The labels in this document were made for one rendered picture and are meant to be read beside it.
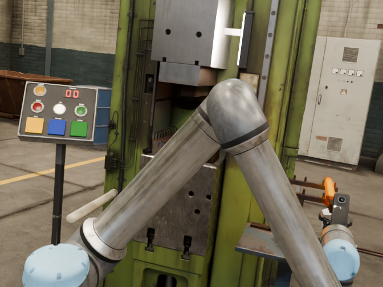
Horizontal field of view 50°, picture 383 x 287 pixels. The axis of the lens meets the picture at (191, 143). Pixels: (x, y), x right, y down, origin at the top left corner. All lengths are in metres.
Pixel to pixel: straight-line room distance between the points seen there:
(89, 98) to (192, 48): 0.56
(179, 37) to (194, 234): 0.94
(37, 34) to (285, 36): 9.40
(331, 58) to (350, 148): 1.49
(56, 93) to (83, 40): 8.03
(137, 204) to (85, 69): 9.02
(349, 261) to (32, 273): 0.75
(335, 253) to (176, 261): 1.14
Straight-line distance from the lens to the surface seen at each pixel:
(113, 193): 2.29
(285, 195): 0.91
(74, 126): 2.02
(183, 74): 1.96
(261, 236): 1.82
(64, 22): 10.52
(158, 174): 1.04
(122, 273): 2.49
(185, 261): 2.09
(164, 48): 2.00
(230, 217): 2.17
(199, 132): 1.00
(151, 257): 2.14
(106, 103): 6.62
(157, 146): 2.03
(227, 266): 2.27
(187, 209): 1.99
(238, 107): 0.87
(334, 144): 7.18
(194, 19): 1.97
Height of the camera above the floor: 1.35
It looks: 10 degrees down
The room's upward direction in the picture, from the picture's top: 7 degrees clockwise
